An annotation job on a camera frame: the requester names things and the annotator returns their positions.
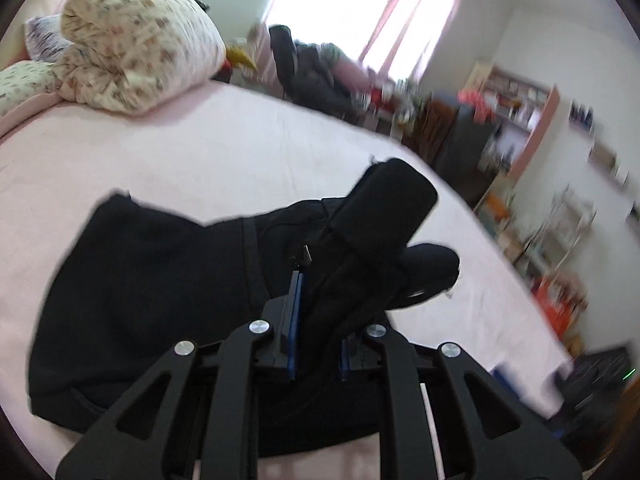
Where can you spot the floral rolled duvet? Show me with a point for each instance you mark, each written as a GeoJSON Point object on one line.
{"type": "Point", "coordinates": [130, 56]}

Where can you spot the pink bookshelf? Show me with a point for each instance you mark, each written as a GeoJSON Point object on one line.
{"type": "Point", "coordinates": [523, 111]}

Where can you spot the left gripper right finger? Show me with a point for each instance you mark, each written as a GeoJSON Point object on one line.
{"type": "Point", "coordinates": [441, 415]}

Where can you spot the black pants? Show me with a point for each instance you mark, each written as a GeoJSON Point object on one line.
{"type": "Point", "coordinates": [138, 280]}

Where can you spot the yellow plush toy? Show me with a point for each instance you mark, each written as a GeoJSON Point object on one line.
{"type": "Point", "coordinates": [236, 57]}

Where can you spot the pink curtain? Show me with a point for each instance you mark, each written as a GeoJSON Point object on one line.
{"type": "Point", "coordinates": [405, 36]}

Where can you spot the purple patterned pillow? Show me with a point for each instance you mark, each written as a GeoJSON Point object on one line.
{"type": "Point", "coordinates": [44, 41]}

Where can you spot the floral pink-edged pillow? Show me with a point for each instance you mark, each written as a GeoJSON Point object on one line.
{"type": "Point", "coordinates": [28, 86]}

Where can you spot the dark cabinet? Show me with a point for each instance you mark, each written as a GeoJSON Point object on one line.
{"type": "Point", "coordinates": [462, 160]}

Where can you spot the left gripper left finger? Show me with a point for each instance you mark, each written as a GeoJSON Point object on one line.
{"type": "Point", "coordinates": [194, 412]}

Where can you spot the black recliner chair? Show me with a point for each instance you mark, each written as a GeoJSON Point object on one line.
{"type": "Point", "coordinates": [319, 78]}

